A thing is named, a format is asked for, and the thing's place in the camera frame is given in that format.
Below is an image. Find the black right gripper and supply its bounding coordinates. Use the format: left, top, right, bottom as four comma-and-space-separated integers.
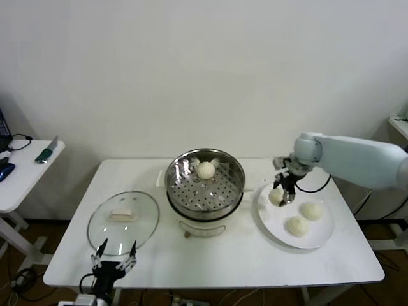
272, 173, 297, 207

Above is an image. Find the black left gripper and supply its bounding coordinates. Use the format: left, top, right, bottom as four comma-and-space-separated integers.
91, 237, 138, 297

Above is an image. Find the white steamed baozi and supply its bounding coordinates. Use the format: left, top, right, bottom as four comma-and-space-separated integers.
268, 187, 284, 205
195, 161, 216, 180
300, 202, 322, 221
284, 216, 309, 238

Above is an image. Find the glass lid with cream handle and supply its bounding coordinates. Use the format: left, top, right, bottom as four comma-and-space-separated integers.
87, 190, 161, 256

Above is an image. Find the stainless steel steamer basket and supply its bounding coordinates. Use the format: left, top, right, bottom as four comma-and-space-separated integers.
164, 147, 247, 217

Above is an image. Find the white round plate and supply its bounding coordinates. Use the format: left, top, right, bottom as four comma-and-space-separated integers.
254, 183, 336, 250

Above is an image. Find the white power strip under table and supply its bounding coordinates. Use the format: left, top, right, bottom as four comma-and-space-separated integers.
171, 295, 208, 306

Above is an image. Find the white electric cooker base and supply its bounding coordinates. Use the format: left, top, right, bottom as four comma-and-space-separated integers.
155, 170, 256, 239

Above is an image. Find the white side table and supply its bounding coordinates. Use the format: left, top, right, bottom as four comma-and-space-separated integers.
0, 139, 66, 272

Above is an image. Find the white stand base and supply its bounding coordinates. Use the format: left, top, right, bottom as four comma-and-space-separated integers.
369, 222, 408, 252

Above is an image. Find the white shelf board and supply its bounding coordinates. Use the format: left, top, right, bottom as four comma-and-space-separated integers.
388, 115, 408, 141

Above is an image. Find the blue computer mouse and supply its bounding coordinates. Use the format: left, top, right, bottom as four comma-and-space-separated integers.
0, 162, 16, 183

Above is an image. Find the black laptop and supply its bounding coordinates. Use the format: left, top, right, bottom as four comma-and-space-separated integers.
0, 106, 13, 154

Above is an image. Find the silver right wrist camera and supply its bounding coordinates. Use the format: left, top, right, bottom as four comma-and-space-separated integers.
272, 156, 290, 172

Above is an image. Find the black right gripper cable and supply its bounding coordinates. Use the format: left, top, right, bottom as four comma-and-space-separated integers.
295, 174, 332, 193

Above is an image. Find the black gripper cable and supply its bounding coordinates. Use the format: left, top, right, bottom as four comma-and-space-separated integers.
295, 174, 332, 193
79, 273, 96, 293

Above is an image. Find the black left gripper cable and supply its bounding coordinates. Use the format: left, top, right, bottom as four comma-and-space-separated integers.
79, 273, 96, 293

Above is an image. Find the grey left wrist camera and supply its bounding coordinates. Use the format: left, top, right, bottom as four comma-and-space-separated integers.
75, 293, 98, 306

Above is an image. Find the green handled knife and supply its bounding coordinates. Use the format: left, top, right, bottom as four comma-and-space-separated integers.
34, 135, 59, 165

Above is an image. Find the thin black looped cable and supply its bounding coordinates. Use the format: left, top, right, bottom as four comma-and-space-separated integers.
6, 133, 33, 152

